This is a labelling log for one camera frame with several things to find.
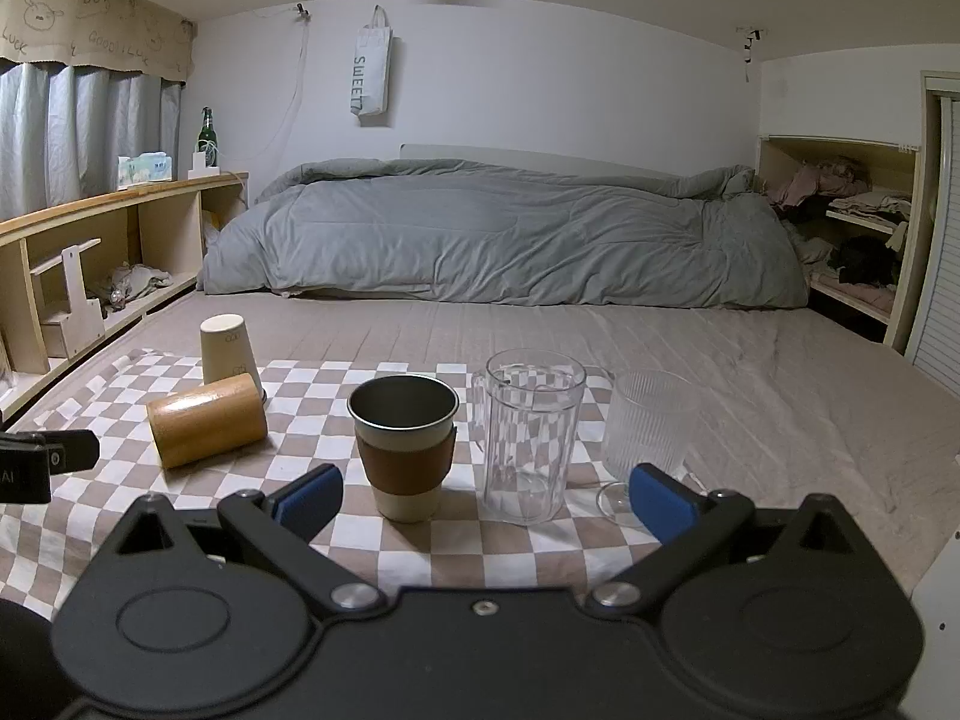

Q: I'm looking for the grey duvet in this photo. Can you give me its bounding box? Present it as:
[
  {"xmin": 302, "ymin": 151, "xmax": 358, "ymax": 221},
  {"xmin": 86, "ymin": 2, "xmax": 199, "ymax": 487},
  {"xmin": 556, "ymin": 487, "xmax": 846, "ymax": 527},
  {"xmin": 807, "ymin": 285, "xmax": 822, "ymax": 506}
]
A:
[{"xmin": 196, "ymin": 157, "xmax": 815, "ymax": 311}]

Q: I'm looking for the beige cartoon valance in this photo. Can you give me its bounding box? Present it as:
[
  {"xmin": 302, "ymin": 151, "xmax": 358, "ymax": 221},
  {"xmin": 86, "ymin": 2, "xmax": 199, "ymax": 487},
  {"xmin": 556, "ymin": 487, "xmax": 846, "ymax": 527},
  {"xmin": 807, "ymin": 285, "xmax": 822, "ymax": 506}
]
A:
[{"xmin": 0, "ymin": 0, "xmax": 198, "ymax": 85}]

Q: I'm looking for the white hanging cable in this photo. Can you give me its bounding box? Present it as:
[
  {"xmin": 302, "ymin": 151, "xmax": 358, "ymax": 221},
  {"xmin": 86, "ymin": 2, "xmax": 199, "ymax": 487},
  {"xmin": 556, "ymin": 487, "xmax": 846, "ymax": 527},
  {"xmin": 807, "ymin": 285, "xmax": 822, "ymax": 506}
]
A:
[{"xmin": 253, "ymin": 4, "xmax": 312, "ymax": 203}]

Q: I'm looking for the tissue box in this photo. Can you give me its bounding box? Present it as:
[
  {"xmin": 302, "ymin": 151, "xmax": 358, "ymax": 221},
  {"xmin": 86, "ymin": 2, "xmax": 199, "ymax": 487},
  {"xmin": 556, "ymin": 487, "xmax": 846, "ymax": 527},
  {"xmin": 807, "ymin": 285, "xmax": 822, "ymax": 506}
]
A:
[{"xmin": 117, "ymin": 154, "xmax": 174, "ymax": 189}]

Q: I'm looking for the pink clothing pile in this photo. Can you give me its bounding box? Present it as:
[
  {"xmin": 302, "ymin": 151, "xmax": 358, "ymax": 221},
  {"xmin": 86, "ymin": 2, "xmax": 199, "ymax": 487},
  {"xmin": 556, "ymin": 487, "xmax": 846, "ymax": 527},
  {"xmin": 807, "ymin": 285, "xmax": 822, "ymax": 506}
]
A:
[{"xmin": 765, "ymin": 156, "xmax": 872, "ymax": 212}]

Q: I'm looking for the brown white checkered cloth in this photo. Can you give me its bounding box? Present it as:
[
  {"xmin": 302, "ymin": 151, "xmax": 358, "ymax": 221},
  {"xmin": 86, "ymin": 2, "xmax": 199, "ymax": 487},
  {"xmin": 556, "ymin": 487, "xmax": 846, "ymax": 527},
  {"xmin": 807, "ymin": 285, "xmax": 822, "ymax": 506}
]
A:
[{"xmin": 0, "ymin": 348, "xmax": 710, "ymax": 620}]

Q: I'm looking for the white paper cup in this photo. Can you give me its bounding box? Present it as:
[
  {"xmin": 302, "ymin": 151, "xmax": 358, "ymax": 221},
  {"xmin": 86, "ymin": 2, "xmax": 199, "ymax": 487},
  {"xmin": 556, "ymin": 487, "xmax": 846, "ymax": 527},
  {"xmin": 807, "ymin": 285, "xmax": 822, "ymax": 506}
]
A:
[{"xmin": 199, "ymin": 313, "xmax": 266, "ymax": 400}]

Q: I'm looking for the cream closet shelf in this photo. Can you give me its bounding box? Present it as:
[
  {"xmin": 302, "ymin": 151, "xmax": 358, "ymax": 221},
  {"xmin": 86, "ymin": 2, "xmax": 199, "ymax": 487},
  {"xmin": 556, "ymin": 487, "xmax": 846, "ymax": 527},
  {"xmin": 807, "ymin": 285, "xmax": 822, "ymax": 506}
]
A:
[{"xmin": 757, "ymin": 133, "xmax": 921, "ymax": 350}]

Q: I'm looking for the white panel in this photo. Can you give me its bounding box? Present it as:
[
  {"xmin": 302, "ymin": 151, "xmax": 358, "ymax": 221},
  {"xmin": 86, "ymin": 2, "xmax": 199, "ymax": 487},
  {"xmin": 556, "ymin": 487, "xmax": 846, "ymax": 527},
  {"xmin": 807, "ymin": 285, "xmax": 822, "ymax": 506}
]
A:
[{"xmin": 906, "ymin": 519, "xmax": 960, "ymax": 720}]

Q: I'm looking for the white louvre door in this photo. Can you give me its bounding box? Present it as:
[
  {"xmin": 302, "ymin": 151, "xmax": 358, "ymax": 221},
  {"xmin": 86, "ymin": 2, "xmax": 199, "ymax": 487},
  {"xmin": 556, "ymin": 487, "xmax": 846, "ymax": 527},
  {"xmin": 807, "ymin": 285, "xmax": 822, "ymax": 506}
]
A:
[{"xmin": 903, "ymin": 70, "xmax": 960, "ymax": 422}]

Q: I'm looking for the clear plastic pitcher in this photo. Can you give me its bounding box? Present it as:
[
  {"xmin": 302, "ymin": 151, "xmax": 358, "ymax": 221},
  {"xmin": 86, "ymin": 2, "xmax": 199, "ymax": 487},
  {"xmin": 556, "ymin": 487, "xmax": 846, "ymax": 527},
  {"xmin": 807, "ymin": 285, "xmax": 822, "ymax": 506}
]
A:
[{"xmin": 469, "ymin": 348, "xmax": 613, "ymax": 527}]

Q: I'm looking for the crumpled grey cloth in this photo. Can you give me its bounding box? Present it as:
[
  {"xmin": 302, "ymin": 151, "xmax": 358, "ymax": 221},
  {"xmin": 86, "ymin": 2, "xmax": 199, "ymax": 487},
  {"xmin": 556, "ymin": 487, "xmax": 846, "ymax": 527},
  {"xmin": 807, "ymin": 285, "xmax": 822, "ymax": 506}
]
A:
[{"xmin": 88, "ymin": 262, "xmax": 176, "ymax": 313}]

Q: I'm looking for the metal cup with brown sleeve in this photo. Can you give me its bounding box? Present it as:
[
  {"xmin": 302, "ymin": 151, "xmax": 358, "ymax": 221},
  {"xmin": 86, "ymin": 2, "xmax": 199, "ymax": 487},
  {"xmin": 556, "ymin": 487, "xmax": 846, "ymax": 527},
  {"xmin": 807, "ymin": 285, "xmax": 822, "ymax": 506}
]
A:
[{"xmin": 347, "ymin": 376, "xmax": 460, "ymax": 524}]

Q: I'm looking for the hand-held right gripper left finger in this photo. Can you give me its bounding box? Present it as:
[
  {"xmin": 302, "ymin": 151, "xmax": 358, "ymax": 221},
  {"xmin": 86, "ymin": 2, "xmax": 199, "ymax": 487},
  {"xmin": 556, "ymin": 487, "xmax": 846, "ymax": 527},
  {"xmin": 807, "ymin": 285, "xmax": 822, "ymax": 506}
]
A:
[{"xmin": 97, "ymin": 465, "xmax": 385, "ymax": 622}]

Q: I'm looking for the beige folded clothing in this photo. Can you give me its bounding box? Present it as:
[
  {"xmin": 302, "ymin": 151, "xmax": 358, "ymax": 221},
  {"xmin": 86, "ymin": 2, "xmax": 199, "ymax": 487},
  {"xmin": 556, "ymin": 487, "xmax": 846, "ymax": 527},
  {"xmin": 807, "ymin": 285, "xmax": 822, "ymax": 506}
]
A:
[{"xmin": 828, "ymin": 191, "xmax": 913, "ymax": 224}]

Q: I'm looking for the wooden stand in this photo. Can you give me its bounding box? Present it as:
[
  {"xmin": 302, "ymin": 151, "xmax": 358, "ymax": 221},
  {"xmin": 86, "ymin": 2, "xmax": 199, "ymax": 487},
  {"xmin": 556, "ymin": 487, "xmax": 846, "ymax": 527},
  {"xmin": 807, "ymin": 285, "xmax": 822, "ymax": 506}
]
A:
[{"xmin": 28, "ymin": 238, "xmax": 107, "ymax": 362}]

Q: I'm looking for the bamboo cup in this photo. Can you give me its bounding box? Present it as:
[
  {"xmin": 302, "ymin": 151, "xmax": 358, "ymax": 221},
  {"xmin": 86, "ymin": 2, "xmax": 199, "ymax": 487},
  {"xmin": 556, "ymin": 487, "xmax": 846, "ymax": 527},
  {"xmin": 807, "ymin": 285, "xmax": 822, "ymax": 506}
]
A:
[{"xmin": 146, "ymin": 373, "xmax": 269, "ymax": 470}]

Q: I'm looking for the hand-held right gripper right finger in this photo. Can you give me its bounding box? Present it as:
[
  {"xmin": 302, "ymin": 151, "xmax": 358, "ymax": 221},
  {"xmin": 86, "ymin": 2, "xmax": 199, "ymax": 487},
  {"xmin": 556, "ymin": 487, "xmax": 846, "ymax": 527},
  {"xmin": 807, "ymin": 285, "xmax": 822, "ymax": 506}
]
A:
[{"xmin": 589, "ymin": 465, "xmax": 863, "ymax": 622}]

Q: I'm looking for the clear ribbed glass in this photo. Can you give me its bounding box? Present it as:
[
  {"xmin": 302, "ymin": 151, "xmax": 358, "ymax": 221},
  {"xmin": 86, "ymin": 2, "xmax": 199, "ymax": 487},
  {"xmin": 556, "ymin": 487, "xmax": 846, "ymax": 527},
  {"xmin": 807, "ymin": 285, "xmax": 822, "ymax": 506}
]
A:
[{"xmin": 596, "ymin": 370, "xmax": 703, "ymax": 530}]

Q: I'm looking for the grey curtain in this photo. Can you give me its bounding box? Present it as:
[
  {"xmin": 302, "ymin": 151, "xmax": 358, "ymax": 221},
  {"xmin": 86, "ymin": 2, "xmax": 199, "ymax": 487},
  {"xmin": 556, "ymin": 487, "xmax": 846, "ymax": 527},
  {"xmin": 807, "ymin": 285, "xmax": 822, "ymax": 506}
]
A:
[{"xmin": 0, "ymin": 58, "xmax": 185, "ymax": 224}]

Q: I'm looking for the black clothing pile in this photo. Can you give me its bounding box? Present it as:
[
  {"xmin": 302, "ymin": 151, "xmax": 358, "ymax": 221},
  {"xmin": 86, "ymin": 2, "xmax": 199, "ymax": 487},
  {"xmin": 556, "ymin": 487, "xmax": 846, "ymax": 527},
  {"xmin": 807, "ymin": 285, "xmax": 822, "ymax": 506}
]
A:
[{"xmin": 828, "ymin": 235, "xmax": 902, "ymax": 287}]

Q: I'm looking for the grey headboard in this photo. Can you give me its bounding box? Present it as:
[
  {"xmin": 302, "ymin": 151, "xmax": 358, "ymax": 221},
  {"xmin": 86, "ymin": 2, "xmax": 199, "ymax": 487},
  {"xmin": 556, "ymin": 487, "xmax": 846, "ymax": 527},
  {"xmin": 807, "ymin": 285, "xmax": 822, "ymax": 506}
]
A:
[{"xmin": 399, "ymin": 142, "xmax": 725, "ymax": 182}]

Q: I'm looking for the white tote bag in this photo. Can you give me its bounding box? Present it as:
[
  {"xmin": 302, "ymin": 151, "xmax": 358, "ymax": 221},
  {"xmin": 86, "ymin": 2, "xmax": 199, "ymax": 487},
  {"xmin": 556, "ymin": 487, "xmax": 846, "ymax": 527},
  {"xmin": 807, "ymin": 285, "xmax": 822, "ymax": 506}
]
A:
[{"xmin": 350, "ymin": 4, "xmax": 395, "ymax": 128}]

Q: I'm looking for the beige bed sheet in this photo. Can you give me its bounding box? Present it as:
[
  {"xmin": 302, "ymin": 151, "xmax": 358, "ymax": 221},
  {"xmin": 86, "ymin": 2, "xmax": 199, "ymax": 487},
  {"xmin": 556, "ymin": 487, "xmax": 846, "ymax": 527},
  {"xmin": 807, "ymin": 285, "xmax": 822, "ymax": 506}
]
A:
[{"xmin": 0, "ymin": 292, "xmax": 960, "ymax": 601}]

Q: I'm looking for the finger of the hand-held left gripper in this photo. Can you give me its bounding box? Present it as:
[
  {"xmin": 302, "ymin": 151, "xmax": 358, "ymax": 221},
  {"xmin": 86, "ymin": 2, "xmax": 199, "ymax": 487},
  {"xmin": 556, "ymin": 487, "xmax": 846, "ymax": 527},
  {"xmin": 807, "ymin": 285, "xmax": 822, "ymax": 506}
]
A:
[{"xmin": 0, "ymin": 429, "xmax": 100, "ymax": 475}]

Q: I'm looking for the wooden bedside shelf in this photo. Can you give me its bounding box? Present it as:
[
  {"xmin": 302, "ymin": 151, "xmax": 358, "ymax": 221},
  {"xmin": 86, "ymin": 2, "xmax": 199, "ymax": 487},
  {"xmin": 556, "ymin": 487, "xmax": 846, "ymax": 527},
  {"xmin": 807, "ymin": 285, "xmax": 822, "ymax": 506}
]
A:
[{"xmin": 0, "ymin": 170, "xmax": 251, "ymax": 422}]

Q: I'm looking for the black wall clip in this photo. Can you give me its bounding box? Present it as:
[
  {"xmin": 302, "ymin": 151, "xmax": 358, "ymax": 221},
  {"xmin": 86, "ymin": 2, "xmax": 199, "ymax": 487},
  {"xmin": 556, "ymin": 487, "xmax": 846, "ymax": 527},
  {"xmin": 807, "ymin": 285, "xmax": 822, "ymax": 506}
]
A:
[{"xmin": 738, "ymin": 25, "xmax": 764, "ymax": 84}]

